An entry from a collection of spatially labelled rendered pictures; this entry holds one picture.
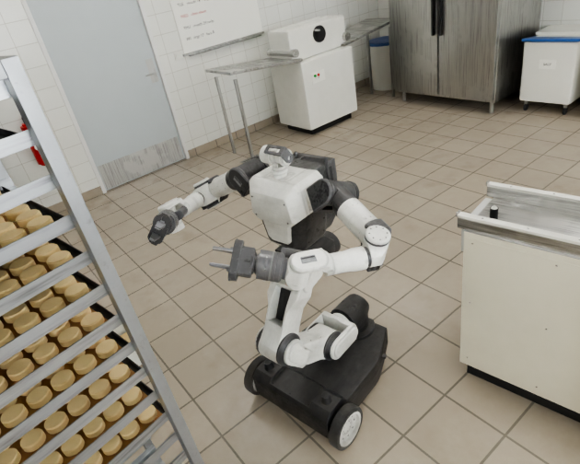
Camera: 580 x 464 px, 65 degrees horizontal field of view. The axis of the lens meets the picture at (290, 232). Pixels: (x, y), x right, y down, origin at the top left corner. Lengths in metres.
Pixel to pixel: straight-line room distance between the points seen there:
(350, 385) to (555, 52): 4.16
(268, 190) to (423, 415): 1.29
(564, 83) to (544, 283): 3.77
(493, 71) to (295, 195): 4.14
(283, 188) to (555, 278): 1.04
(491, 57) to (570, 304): 3.87
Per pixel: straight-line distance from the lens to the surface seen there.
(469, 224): 1.93
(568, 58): 5.45
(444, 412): 2.35
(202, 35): 5.71
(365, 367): 2.28
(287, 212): 1.62
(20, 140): 0.97
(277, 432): 2.34
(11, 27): 5.12
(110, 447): 1.39
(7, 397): 1.12
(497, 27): 5.43
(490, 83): 5.56
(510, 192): 2.15
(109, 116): 5.37
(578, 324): 2.02
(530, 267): 1.92
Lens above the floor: 1.88
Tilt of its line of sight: 31 degrees down
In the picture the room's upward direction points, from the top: 11 degrees counter-clockwise
